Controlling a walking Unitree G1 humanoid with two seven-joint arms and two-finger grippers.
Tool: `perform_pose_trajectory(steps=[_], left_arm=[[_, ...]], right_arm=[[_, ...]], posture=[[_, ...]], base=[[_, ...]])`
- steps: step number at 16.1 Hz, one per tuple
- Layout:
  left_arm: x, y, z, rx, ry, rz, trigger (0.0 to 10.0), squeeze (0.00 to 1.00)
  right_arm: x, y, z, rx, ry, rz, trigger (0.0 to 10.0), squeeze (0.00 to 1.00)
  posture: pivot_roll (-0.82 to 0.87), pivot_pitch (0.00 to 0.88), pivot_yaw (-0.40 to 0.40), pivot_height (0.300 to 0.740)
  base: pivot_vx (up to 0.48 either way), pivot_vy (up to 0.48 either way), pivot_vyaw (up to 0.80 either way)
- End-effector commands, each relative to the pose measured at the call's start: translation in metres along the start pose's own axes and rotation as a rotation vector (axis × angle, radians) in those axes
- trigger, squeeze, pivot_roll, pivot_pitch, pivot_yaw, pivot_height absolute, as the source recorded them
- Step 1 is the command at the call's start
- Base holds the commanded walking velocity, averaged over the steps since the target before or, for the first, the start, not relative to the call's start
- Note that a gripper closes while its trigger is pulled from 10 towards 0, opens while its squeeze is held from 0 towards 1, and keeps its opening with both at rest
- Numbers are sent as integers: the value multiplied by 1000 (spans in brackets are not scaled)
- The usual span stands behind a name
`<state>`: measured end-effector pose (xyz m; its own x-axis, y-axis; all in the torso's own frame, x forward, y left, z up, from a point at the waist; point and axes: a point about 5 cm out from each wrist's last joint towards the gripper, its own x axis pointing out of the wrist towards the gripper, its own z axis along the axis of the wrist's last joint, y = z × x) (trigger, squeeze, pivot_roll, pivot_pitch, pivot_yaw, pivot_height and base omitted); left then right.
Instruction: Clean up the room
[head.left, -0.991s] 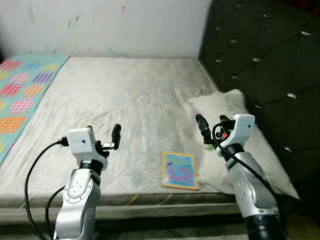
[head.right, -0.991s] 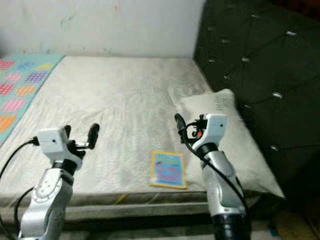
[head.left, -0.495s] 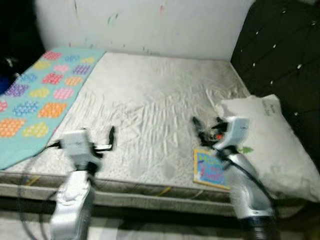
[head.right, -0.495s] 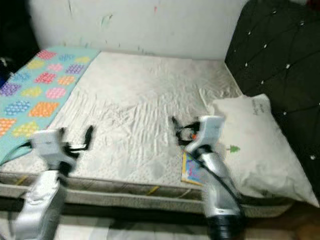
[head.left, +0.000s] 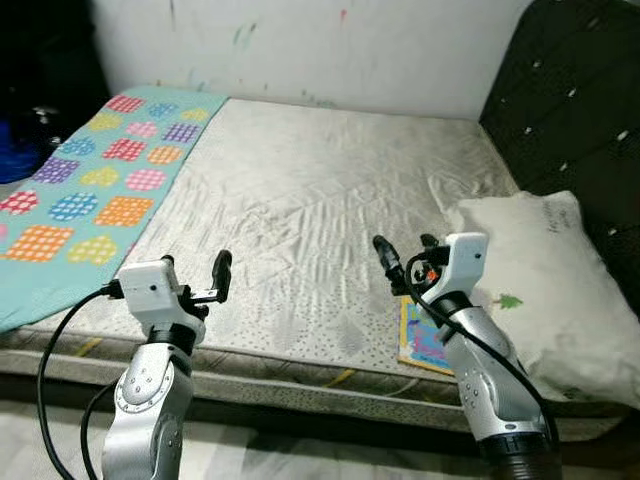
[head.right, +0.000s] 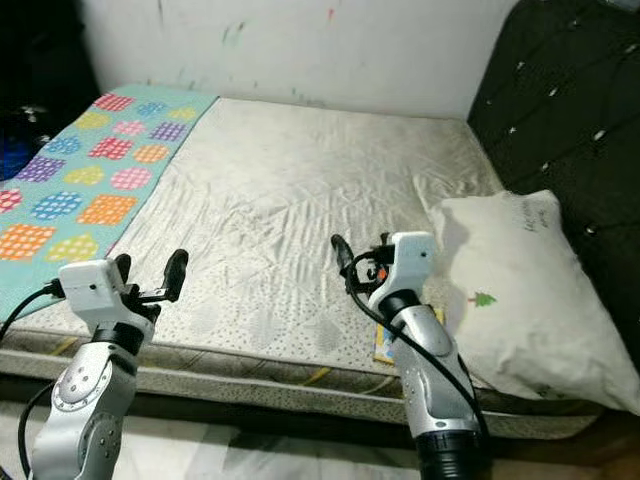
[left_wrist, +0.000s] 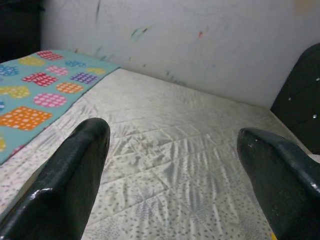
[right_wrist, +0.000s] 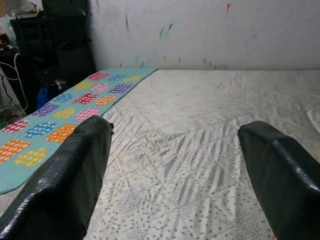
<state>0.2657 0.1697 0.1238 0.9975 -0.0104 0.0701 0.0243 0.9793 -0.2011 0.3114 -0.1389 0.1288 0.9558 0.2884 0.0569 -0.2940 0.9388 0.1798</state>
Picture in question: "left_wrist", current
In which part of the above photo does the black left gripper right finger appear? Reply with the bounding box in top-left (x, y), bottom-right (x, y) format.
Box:
top-left (236, 127), bottom-right (320, 240)

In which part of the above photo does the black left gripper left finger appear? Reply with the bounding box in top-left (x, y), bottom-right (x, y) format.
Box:
top-left (0, 118), bottom-right (111, 240)

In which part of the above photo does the black tufted headboard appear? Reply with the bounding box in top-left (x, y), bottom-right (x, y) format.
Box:
top-left (270, 42), bottom-right (320, 155)

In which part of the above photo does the teal blanket with colourful shapes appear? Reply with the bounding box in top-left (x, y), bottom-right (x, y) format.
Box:
top-left (0, 49), bottom-right (121, 166)

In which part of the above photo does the white dotted mattress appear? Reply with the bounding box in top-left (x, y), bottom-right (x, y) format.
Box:
top-left (0, 67), bottom-right (313, 240)

